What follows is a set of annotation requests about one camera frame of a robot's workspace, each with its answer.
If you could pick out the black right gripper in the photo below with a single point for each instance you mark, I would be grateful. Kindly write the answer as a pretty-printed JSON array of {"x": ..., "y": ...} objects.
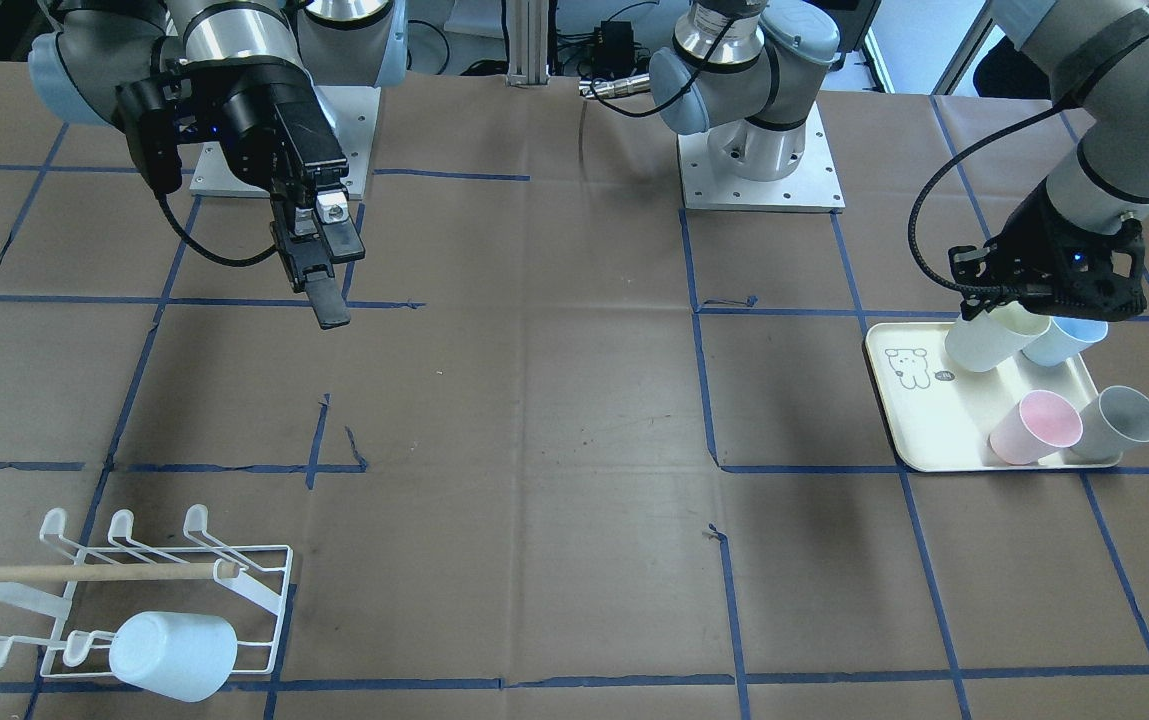
[{"x": 252, "y": 122}]

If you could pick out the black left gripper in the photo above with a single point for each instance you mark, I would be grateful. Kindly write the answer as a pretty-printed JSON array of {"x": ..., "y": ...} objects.
[{"x": 1046, "y": 228}]

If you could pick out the cream white plastic cup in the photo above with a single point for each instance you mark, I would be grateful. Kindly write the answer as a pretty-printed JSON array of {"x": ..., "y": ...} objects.
[{"x": 981, "y": 344}]

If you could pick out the light blue plastic cup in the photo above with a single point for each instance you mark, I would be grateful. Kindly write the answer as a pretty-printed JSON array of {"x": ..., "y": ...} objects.
[
  {"x": 180, "y": 655},
  {"x": 1065, "y": 338}
]

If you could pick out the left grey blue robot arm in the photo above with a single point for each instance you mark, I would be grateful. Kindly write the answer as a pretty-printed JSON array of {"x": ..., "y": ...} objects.
[{"x": 748, "y": 72}]

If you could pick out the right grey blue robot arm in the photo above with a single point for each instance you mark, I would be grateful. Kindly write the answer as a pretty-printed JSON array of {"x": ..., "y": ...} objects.
[{"x": 97, "y": 45}]

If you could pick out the pink plastic cup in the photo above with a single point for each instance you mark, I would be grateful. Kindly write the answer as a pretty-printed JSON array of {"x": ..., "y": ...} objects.
[{"x": 1041, "y": 423}]

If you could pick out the grey plastic cup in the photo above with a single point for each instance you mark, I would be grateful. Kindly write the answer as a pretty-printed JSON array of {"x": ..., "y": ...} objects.
[{"x": 1113, "y": 422}]

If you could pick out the cream tray with rabbit drawing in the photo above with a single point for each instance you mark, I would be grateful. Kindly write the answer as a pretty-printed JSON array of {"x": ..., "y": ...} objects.
[{"x": 940, "y": 414}]

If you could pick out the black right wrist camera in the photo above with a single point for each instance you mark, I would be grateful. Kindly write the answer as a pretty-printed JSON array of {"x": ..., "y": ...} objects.
[{"x": 147, "y": 114}]

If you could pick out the white wire cup rack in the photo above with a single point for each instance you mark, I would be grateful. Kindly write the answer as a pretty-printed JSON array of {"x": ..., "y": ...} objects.
[{"x": 94, "y": 587}]

